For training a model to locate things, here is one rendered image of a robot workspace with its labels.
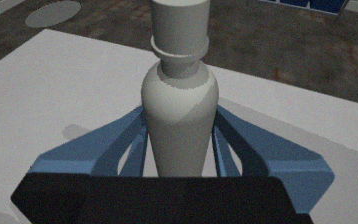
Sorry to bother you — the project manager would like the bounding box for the grey bottle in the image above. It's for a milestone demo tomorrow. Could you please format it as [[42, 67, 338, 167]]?
[[141, 0, 219, 177]]

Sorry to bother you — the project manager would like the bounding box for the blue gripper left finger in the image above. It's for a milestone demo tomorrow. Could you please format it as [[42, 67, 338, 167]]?
[[26, 105, 148, 176]]

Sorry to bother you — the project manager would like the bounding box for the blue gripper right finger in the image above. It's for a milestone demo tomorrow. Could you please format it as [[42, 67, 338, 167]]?
[[211, 105, 335, 214]]

